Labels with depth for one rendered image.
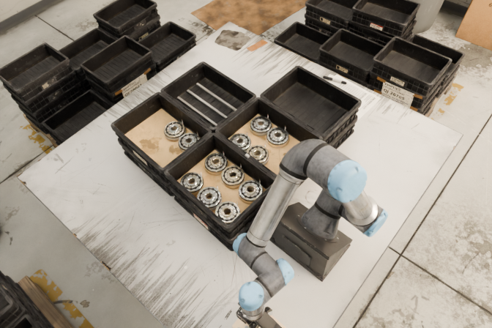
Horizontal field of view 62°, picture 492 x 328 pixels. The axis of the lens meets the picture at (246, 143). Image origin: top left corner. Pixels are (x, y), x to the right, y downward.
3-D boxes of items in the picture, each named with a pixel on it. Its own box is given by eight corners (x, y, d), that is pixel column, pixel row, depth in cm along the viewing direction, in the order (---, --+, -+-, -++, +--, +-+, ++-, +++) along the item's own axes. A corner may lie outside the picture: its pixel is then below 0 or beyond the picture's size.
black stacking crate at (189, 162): (279, 195, 177) (279, 181, 168) (230, 243, 164) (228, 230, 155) (216, 147, 195) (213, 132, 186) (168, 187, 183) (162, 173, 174)
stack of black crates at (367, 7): (408, 56, 327) (425, 4, 291) (387, 78, 312) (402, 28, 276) (361, 36, 345) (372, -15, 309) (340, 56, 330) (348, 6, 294)
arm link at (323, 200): (325, 198, 170) (341, 170, 166) (351, 217, 162) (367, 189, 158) (310, 199, 161) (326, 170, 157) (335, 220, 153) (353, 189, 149)
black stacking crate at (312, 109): (359, 118, 202) (362, 102, 193) (321, 154, 189) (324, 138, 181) (296, 81, 220) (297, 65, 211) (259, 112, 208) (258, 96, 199)
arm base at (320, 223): (338, 233, 168) (350, 214, 165) (328, 244, 155) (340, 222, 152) (307, 213, 174) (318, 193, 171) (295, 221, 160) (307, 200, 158)
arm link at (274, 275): (271, 245, 132) (246, 266, 128) (296, 269, 125) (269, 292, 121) (274, 257, 138) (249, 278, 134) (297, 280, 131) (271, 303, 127)
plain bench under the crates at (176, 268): (423, 203, 261) (463, 134, 206) (267, 438, 190) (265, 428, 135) (236, 94, 330) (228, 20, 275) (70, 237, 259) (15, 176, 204)
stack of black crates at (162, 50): (177, 54, 342) (169, 20, 316) (203, 69, 329) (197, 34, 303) (141, 80, 325) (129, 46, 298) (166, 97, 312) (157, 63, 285)
